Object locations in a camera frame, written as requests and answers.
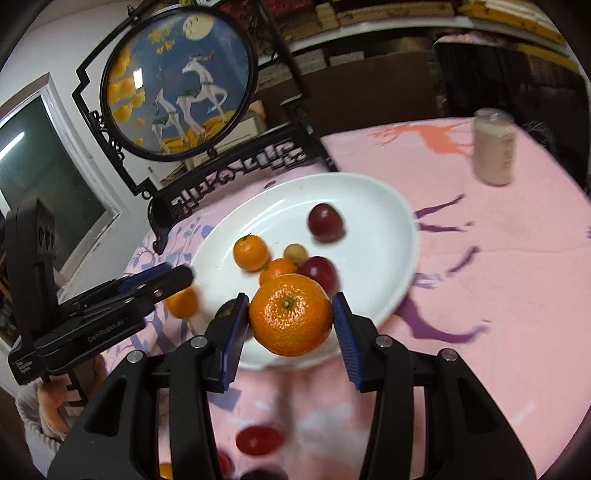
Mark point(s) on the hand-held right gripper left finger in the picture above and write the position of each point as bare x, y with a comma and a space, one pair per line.
233, 342

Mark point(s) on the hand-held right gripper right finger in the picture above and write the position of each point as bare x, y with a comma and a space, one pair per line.
348, 342

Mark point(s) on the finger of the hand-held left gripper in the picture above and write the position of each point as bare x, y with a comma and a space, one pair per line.
161, 286
138, 279

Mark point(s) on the small orange kumquat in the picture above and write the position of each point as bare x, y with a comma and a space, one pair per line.
250, 252
274, 270
182, 303

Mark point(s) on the bumpy orange tangerine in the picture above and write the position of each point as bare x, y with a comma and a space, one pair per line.
291, 314

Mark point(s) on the small yellow-green longan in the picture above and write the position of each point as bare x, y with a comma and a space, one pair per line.
295, 253

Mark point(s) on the large dark red plum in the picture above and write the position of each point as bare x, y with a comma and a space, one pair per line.
325, 223

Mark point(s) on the white oval plate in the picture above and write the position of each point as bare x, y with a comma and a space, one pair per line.
369, 221

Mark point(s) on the person's left forearm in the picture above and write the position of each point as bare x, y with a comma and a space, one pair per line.
34, 424

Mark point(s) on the person's left hand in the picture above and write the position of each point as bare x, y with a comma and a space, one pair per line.
53, 397

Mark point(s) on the white framed window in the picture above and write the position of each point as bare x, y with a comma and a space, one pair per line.
37, 175

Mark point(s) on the pink printed tablecloth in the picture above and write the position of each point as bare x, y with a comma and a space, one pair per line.
485, 286

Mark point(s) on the pale pink drink can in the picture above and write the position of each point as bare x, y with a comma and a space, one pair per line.
494, 147

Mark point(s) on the brown wooden panel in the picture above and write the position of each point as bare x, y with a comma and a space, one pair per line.
360, 92

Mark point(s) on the black flat screen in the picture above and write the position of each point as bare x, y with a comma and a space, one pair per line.
508, 78

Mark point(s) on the round deer screen black frame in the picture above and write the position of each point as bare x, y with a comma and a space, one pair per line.
207, 87

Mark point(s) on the white wall shelf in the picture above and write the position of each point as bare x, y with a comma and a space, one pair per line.
369, 30

